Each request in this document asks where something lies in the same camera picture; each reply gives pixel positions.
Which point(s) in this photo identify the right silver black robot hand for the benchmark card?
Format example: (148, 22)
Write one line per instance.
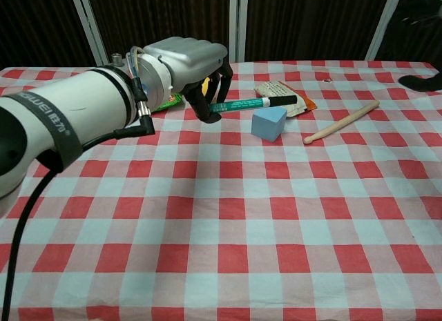
(419, 83)

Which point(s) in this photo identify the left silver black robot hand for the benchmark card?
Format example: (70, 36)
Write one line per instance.
(193, 58)

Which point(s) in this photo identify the green marker body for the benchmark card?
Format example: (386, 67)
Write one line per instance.
(241, 103)

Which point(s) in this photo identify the black marker cap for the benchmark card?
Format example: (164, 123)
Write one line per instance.
(283, 100)

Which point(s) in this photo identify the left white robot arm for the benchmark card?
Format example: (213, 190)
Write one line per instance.
(76, 107)

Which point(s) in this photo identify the yellow ball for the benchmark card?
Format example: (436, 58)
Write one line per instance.
(206, 86)

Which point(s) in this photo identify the green snack bag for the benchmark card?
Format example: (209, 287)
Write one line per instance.
(169, 101)

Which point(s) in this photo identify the dark brown partition panel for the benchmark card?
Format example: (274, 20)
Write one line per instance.
(165, 14)
(310, 24)
(34, 27)

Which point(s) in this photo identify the wooden drumstick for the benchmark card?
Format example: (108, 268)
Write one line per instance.
(342, 122)

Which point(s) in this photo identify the orange white food packet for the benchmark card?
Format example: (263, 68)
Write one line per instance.
(276, 89)

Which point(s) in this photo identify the blue foam cube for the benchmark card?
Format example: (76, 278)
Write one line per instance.
(267, 124)

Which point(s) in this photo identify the red white checkered tablecloth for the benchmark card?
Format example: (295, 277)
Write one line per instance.
(241, 214)

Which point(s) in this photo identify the silver partition post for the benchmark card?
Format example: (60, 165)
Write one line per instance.
(89, 27)
(237, 24)
(385, 24)

